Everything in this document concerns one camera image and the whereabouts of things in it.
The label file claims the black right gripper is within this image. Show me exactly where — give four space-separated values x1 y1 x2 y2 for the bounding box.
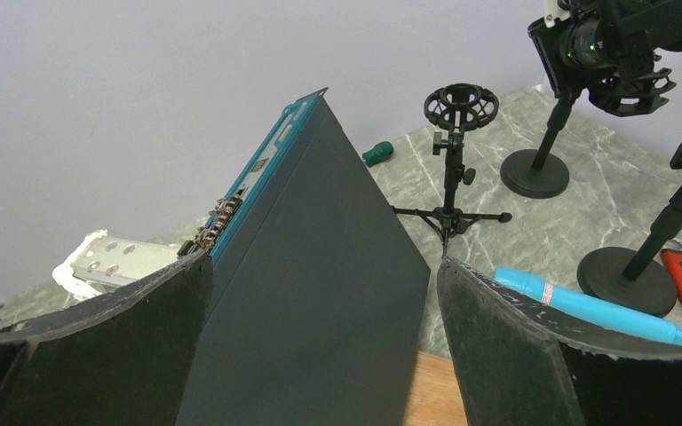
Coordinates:
527 12 618 99

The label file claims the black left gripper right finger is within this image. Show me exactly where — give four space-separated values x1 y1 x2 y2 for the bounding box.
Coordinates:
437 256 682 425

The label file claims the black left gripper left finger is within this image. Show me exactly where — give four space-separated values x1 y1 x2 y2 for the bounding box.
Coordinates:
0 254 213 425

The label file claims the blue microphone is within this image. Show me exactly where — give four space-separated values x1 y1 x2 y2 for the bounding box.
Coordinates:
493 267 682 346

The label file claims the black round-base shock-mount stand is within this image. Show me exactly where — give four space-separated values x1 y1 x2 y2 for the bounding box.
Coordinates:
500 67 676 199

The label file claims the black tripod microphone stand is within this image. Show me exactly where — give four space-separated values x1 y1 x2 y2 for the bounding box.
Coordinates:
393 83 512 255

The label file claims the black round-base microphone stand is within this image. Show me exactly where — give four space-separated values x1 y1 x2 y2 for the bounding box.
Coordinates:
576 143 682 318

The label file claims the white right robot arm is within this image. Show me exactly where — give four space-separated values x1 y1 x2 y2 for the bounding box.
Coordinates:
527 1 682 98

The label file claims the wooden board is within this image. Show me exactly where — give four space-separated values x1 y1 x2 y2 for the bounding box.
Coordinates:
403 351 468 426

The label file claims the white metal bracket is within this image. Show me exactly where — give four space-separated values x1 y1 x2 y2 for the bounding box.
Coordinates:
52 229 178 301

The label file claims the dark blue-edged network switch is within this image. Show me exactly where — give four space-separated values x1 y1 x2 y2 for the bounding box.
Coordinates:
176 90 431 425

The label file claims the green handled screwdriver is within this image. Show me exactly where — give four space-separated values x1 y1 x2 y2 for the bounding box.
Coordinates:
361 141 394 167

